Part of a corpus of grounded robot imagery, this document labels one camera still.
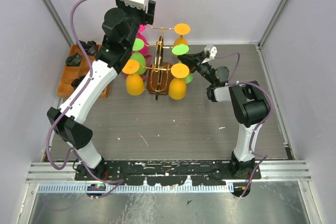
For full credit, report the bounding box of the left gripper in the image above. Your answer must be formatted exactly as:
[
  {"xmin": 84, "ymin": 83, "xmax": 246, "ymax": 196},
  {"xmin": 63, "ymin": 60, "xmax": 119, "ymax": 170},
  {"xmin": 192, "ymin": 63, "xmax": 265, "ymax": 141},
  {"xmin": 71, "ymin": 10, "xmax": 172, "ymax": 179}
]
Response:
[{"xmin": 116, "ymin": 0, "xmax": 156, "ymax": 49}]

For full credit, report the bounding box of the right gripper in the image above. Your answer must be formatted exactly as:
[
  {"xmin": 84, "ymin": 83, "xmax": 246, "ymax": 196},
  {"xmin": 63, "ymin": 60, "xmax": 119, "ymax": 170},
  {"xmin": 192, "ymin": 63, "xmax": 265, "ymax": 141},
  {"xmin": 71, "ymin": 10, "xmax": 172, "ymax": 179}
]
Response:
[{"xmin": 177, "ymin": 51, "xmax": 215, "ymax": 86}]

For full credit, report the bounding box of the green wine glass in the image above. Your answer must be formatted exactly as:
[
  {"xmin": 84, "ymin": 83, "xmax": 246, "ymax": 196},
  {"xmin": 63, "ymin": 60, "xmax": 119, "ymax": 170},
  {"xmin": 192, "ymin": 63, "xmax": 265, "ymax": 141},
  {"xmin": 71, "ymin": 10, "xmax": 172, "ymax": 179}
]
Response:
[
  {"xmin": 171, "ymin": 44, "xmax": 193, "ymax": 84},
  {"xmin": 131, "ymin": 38, "xmax": 146, "ymax": 74}
]

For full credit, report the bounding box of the pink wine glass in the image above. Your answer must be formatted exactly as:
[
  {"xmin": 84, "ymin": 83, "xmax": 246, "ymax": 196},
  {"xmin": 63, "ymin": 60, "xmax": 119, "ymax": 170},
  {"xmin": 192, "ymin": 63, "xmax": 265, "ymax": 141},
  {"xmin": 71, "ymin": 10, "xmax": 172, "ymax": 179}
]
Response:
[{"xmin": 136, "ymin": 25, "xmax": 152, "ymax": 65}]

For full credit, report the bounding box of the orange wine glass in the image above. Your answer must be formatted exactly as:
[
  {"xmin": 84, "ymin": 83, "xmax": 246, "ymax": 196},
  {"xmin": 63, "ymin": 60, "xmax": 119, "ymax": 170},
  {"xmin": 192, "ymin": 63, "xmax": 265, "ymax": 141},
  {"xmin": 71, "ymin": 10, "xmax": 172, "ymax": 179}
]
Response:
[
  {"xmin": 122, "ymin": 59, "xmax": 145, "ymax": 96},
  {"xmin": 169, "ymin": 63, "xmax": 190, "ymax": 100},
  {"xmin": 173, "ymin": 23, "xmax": 191, "ymax": 47}
]

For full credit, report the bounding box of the gold wire wine glass rack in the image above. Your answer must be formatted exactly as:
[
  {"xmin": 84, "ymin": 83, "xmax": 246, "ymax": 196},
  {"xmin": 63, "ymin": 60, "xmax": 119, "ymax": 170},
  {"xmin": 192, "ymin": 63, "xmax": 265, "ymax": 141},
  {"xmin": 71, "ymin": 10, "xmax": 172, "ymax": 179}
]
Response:
[{"xmin": 146, "ymin": 26, "xmax": 174, "ymax": 100}]

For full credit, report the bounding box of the orange wine glass back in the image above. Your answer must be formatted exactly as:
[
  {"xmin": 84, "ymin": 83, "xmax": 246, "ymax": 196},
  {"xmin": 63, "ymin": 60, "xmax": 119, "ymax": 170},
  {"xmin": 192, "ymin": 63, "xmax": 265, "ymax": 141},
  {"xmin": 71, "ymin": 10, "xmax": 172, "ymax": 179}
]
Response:
[{"xmin": 122, "ymin": 59, "xmax": 145, "ymax": 96}]

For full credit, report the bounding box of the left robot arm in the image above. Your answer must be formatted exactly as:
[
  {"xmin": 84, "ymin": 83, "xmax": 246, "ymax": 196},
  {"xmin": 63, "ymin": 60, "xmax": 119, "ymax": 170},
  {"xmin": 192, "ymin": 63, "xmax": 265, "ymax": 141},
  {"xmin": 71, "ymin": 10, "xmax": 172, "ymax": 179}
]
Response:
[{"xmin": 47, "ymin": 0, "xmax": 156, "ymax": 180}]

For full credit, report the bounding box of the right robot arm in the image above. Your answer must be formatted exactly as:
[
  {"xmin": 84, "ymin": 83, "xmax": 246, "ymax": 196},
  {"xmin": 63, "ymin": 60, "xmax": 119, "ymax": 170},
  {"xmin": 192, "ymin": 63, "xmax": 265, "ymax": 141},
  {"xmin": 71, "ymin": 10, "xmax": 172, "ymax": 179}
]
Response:
[{"xmin": 177, "ymin": 51, "xmax": 272, "ymax": 179}]

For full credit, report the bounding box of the red cloth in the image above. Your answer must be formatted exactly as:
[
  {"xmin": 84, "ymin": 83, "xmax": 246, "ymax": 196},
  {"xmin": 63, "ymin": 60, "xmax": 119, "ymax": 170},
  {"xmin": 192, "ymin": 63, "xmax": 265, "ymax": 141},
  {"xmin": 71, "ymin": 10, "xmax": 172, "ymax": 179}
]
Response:
[{"xmin": 122, "ymin": 71, "xmax": 148, "ymax": 81}]

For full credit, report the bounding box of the dark pouch tray back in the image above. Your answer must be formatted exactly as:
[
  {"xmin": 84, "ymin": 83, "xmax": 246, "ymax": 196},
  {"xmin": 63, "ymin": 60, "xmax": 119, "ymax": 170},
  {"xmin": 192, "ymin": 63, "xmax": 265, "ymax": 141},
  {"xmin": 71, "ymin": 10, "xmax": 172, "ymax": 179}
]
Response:
[{"xmin": 79, "ymin": 40, "xmax": 99, "ymax": 56}]

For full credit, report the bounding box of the dark pouch tray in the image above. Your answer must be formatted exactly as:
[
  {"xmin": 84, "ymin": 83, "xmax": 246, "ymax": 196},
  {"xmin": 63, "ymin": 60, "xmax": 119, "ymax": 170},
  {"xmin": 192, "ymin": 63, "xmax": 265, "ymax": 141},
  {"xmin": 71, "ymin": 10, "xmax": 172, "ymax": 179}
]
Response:
[
  {"xmin": 65, "ymin": 52, "xmax": 82, "ymax": 67},
  {"xmin": 79, "ymin": 40, "xmax": 99, "ymax": 56}
]

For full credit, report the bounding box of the dark pouch tray left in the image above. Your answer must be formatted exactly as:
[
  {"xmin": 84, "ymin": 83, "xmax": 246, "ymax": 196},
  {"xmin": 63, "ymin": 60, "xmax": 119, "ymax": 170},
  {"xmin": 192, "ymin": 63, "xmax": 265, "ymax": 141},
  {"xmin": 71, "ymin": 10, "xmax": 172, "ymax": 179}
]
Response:
[{"xmin": 65, "ymin": 52, "xmax": 82, "ymax": 67}]

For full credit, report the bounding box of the small dark item in tray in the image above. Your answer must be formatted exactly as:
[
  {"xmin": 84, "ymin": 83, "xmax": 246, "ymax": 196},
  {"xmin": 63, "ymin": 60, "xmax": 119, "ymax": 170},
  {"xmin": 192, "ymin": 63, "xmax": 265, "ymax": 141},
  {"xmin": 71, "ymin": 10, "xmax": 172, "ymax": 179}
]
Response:
[{"xmin": 71, "ymin": 76, "xmax": 85, "ymax": 90}]

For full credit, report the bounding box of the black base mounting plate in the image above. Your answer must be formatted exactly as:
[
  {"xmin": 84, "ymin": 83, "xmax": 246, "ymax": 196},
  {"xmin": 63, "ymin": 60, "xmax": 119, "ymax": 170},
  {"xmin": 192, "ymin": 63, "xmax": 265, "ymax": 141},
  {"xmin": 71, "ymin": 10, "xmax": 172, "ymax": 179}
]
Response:
[{"xmin": 75, "ymin": 159, "xmax": 261, "ymax": 187}]

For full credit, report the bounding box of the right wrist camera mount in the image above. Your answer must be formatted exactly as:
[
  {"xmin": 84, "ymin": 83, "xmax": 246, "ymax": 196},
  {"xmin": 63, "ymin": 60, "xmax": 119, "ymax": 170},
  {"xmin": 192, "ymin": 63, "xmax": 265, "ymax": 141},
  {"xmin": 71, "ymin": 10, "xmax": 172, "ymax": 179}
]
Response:
[{"xmin": 202, "ymin": 44, "xmax": 217, "ymax": 63}]

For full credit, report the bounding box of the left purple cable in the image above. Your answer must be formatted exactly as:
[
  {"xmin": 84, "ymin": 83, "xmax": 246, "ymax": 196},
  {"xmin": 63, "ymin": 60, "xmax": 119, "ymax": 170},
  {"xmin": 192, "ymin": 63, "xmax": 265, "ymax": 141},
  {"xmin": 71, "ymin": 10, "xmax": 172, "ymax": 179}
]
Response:
[{"xmin": 45, "ymin": 0, "xmax": 125, "ymax": 198}]

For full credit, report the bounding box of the aluminium frame rail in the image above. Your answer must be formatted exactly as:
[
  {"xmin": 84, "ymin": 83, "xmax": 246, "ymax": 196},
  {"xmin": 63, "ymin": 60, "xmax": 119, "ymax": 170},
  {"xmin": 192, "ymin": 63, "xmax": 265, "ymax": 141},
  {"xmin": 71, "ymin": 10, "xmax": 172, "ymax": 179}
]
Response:
[{"xmin": 26, "ymin": 160, "xmax": 311, "ymax": 196}]

